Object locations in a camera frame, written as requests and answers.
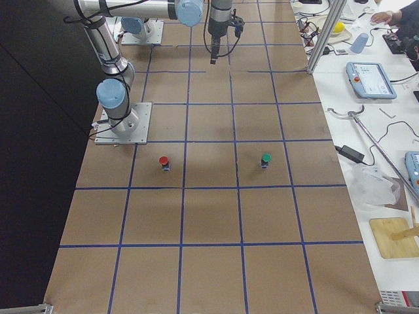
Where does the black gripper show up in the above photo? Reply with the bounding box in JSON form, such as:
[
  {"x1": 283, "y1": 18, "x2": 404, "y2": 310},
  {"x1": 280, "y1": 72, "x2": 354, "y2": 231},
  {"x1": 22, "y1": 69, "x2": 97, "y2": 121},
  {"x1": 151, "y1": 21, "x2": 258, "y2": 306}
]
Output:
[{"x1": 208, "y1": 0, "x2": 245, "y2": 65}]

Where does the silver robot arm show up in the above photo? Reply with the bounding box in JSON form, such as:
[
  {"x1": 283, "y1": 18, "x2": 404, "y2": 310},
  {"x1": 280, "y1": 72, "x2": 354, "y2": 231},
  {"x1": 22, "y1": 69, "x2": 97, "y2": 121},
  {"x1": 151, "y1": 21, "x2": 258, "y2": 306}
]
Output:
[
  {"x1": 54, "y1": 1, "x2": 245, "y2": 144},
  {"x1": 121, "y1": 17, "x2": 155, "y2": 39}
]

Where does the green push button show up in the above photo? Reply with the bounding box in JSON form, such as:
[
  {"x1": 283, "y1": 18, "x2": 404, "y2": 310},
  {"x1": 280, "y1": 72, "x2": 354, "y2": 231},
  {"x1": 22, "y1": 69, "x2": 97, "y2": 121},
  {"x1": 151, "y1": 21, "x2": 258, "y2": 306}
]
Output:
[{"x1": 261, "y1": 153, "x2": 272, "y2": 169}]

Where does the red push button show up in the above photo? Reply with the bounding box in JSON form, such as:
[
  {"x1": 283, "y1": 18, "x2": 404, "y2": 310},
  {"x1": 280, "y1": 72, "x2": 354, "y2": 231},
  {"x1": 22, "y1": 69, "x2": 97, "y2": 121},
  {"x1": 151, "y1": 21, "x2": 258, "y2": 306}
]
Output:
[{"x1": 158, "y1": 156, "x2": 170, "y2": 171}]

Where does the person's hand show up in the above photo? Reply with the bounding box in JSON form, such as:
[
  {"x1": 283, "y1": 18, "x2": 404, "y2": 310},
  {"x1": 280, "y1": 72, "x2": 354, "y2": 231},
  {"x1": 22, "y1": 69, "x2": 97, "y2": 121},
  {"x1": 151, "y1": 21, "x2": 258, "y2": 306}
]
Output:
[{"x1": 371, "y1": 10, "x2": 402, "y2": 26}]

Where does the yellow lemon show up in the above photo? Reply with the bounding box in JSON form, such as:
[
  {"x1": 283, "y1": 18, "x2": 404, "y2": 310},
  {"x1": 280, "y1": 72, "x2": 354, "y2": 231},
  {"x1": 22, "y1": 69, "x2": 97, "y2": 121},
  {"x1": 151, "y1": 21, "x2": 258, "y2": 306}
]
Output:
[{"x1": 333, "y1": 22, "x2": 345, "y2": 34}]

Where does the blue plastic cup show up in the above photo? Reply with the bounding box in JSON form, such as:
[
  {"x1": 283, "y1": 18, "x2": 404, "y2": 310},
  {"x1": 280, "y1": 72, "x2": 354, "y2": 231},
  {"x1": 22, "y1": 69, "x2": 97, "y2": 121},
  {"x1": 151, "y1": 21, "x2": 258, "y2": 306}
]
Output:
[{"x1": 350, "y1": 33, "x2": 369, "y2": 54}]

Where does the metal rod with hook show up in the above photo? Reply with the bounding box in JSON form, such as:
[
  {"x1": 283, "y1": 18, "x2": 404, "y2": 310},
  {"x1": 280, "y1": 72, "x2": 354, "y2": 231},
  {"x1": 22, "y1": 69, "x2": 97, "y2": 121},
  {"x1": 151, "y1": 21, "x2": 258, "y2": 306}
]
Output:
[{"x1": 327, "y1": 105, "x2": 418, "y2": 202}]

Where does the blue teach pendant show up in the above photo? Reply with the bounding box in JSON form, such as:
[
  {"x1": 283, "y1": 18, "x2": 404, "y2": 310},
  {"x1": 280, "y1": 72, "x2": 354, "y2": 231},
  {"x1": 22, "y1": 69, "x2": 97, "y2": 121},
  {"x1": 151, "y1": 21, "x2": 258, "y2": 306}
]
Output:
[
  {"x1": 346, "y1": 62, "x2": 397, "y2": 99},
  {"x1": 405, "y1": 151, "x2": 419, "y2": 194}
]

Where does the black power adapter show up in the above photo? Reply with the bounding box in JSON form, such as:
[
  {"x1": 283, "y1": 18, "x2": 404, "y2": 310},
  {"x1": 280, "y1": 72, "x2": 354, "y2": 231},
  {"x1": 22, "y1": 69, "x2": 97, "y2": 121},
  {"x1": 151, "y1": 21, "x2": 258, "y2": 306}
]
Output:
[{"x1": 338, "y1": 145, "x2": 364, "y2": 164}]

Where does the clear plastic bag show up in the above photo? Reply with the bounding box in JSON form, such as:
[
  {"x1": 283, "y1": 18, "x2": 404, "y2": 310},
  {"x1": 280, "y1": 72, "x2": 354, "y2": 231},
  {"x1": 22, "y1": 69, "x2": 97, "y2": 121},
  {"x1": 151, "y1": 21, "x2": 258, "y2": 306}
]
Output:
[{"x1": 344, "y1": 164, "x2": 401, "y2": 211}]

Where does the wooden cutting board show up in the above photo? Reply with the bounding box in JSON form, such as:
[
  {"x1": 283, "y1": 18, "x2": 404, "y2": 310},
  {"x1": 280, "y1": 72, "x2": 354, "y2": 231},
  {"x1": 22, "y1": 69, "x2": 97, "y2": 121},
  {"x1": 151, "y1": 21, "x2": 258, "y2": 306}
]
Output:
[{"x1": 369, "y1": 217, "x2": 418, "y2": 259}]

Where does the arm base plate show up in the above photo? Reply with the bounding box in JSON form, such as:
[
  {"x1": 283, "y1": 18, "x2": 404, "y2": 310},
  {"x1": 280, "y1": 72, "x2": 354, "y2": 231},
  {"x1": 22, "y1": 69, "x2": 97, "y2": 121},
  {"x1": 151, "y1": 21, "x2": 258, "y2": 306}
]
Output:
[
  {"x1": 121, "y1": 20, "x2": 164, "y2": 46},
  {"x1": 94, "y1": 102, "x2": 153, "y2": 145}
]

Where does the aluminium frame post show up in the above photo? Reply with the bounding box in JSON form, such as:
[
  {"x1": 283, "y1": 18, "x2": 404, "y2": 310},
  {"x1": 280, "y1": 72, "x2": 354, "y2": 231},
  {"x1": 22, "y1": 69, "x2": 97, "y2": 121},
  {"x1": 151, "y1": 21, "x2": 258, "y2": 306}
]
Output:
[{"x1": 306, "y1": 0, "x2": 347, "y2": 75}]

